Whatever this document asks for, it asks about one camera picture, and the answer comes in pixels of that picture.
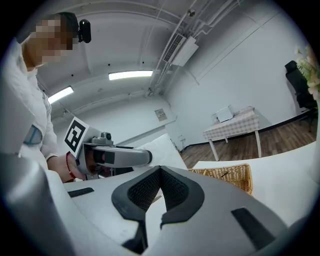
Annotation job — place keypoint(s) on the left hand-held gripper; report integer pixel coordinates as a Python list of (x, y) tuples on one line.
[(77, 135)]

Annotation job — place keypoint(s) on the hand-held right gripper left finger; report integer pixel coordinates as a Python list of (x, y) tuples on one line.
[(100, 207)]

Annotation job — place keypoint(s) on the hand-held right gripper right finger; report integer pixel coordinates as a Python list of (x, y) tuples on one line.
[(217, 220)]

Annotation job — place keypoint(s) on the white tissue pack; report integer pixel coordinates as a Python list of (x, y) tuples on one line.
[(165, 147)]

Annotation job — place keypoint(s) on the person's left forearm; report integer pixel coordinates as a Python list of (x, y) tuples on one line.
[(60, 168)]

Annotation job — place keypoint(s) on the person's left hand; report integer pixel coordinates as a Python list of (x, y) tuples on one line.
[(96, 160)]

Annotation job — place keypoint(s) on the ceiling light panel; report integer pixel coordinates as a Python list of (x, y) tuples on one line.
[(60, 95), (130, 75)]

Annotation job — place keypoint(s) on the white-legged side table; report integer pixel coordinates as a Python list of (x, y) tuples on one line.
[(258, 145)]

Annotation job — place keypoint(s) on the checked tablecloth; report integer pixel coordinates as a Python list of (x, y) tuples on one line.
[(232, 126)]

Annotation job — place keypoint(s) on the white box appliance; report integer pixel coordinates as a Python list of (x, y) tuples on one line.
[(225, 113)]

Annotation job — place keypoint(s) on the ceiling air conditioner unit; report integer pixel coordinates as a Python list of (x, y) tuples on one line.
[(181, 50)]

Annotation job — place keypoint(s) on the person's white jacket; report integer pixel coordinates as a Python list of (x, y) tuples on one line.
[(22, 100)]

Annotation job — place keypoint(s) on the person's head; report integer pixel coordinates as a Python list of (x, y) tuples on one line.
[(50, 42)]

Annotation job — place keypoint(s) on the black office chair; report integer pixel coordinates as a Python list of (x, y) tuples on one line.
[(300, 85)]

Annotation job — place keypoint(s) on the grey wall panel box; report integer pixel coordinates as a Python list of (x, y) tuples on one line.
[(160, 115)]

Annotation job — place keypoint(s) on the black head-mounted camera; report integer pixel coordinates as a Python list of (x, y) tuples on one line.
[(85, 31)]

